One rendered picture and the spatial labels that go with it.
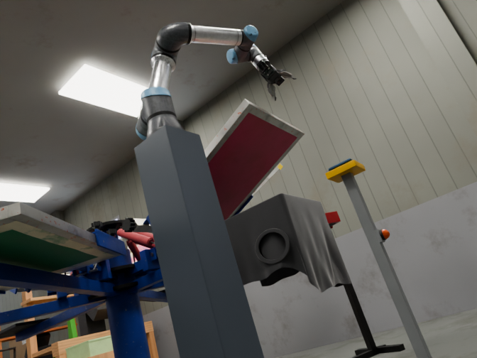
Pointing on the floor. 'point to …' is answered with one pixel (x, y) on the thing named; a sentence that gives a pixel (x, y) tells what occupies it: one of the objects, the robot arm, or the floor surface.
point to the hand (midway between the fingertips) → (286, 90)
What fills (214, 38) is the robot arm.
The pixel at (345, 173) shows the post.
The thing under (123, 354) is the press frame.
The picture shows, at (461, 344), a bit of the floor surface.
